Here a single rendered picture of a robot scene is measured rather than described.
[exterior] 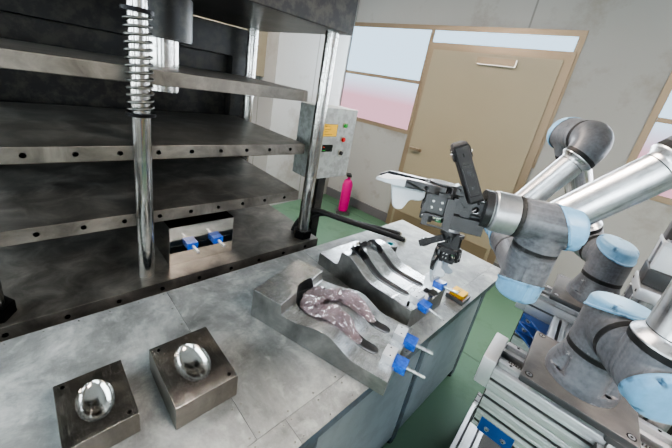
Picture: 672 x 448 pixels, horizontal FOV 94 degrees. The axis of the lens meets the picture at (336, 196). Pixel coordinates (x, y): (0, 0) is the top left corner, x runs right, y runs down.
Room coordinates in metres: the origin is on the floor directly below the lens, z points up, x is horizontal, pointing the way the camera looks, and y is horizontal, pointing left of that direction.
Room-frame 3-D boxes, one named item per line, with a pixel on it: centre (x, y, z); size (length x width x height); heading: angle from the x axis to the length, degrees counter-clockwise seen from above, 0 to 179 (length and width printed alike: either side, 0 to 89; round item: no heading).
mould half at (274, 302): (0.89, -0.06, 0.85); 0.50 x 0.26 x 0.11; 64
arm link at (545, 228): (0.54, -0.38, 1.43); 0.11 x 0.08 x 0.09; 78
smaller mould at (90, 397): (0.48, 0.44, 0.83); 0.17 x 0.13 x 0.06; 47
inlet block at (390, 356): (0.73, -0.29, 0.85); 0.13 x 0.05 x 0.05; 64
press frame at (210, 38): (1.69, 1.16, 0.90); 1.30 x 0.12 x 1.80; 137
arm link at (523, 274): (0.55, -0.38, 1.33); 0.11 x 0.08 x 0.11; 168
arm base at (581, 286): (1.00, -0.97, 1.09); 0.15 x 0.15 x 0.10
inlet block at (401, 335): (0.82, -0.34, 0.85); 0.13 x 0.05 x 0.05; 64
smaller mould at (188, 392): (0.60, 0.29, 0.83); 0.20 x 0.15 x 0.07; 47
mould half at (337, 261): (1.21, -0.25, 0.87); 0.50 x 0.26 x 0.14; 47
